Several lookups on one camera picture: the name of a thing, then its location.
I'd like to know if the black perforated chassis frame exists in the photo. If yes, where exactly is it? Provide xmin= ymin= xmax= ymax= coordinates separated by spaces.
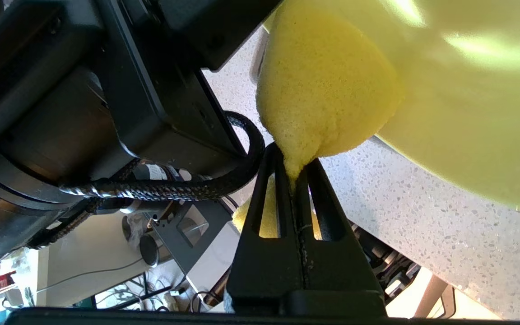
xmin=149 ymin=200 xmax=243 ymax=275

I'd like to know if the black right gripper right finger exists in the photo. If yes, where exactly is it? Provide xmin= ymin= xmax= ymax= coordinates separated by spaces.
xmin=296 ymin=158 xmax=386 ymax=316

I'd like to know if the yellow green sponge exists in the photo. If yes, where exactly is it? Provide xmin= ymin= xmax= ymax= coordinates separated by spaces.
xmin=232 ymin=0 xmax=406 ymax=240

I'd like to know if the grey metal cylinder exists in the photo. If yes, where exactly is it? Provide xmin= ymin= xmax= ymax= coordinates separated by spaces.
xmin=139 ymin=231 xmax=173 ymax=268

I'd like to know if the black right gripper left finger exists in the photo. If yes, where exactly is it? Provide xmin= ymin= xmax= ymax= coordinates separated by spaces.
xmin=226 ymin=142 xmax=306 ymax=315

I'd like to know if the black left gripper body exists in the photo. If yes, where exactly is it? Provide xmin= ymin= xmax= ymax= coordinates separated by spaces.
xmin=93 ymin=0 xmax=284 ymax=168

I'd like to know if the yellow plastic bowl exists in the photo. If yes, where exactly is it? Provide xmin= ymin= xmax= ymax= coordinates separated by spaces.
xmin=264 ymin=0 xmax=520 ymax=216

